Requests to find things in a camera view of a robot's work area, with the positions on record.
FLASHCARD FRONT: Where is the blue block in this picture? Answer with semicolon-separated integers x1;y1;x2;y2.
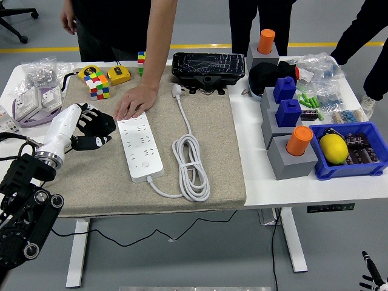
275;98;303;127
272;76;297;104

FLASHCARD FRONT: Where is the clear bag of blue resistors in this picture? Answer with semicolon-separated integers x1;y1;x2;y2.
313;83;345;110
296;52;346;89

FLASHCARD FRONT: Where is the thin black plug cord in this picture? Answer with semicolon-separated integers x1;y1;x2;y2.
51;210;239;247

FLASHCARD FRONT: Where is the grey block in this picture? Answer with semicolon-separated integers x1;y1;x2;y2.
261;106;304;150
266;135;319;181
246;42;280;70
259;87;299;110

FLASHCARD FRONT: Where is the purple tray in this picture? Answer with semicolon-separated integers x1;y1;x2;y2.
12;86;64;128

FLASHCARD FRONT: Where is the black metal clip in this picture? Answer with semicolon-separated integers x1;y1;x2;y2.
321;127;346;140

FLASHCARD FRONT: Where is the round yellow tape measure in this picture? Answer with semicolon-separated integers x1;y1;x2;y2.
60;64;101;92

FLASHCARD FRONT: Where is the black table control panel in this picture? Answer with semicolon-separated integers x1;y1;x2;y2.
306;202;355;213

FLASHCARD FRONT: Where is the white power strip cord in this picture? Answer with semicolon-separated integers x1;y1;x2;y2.
146;83;211;202

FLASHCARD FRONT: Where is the blue plastic bin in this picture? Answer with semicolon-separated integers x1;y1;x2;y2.
308;121;388;181

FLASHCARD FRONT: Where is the black office chair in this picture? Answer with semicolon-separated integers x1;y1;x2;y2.
0;0;39;44

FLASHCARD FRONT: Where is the clear bag of metal nuts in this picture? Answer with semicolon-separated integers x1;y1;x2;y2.
19;56;61;89

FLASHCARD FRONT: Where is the white power strip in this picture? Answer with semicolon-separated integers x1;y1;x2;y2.
116;111;165;184

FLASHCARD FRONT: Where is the multicolour puzzle cube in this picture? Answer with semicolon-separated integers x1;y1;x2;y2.
83;72;111;101
137;51;147;76

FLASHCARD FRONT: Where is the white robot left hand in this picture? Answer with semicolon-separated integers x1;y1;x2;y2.
35;102;118;161

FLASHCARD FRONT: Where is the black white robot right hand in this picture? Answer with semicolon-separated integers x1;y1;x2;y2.
357;250;388;291

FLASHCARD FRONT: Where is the white table leg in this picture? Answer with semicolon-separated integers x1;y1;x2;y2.
65;218;91;289
278;207;309;273

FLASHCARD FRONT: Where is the clear bag of taped resistors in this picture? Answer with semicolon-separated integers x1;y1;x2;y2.
331;108;369;124

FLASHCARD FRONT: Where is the grey box under table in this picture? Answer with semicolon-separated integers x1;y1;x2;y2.
258;208;283;227

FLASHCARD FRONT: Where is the person's right hand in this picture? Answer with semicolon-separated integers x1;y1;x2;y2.
59;2;78;35

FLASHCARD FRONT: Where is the black hanging cable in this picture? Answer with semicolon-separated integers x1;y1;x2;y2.
270;208;281;291

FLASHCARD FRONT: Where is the yellow lemon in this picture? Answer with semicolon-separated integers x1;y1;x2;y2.
319;133;349;166

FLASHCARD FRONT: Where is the black wrapped device box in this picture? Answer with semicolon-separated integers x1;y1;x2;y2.
171;52;246;95

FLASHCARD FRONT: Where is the black cloth bundle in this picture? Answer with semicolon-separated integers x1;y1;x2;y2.
248;60;299;95

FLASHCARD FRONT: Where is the grey-brown mat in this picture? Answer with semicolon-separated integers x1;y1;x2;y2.
38;64;247;219

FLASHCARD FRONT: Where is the person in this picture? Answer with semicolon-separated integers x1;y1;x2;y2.
72;0;152;63
227;0;299;58
329;0;388;121

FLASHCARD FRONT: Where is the black plug adapter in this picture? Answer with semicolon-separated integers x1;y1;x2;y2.
90;112;118;138

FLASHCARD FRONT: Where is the orange cylinder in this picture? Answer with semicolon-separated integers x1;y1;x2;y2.
257;28;276;55
286;125;313;157

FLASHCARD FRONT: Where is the white switch box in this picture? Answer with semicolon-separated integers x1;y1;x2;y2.
15;87;43;121
41;86;63;110

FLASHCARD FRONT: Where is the square yellow tape measure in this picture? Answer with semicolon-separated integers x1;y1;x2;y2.
102;59;132;87

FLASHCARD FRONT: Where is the white circuit breaker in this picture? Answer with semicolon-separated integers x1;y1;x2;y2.
0;104;21;142

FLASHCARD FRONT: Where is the person's left hand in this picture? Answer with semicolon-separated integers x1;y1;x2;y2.
114;83;160;121

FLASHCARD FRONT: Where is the white label card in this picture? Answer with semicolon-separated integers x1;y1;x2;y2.
298;68;315;82

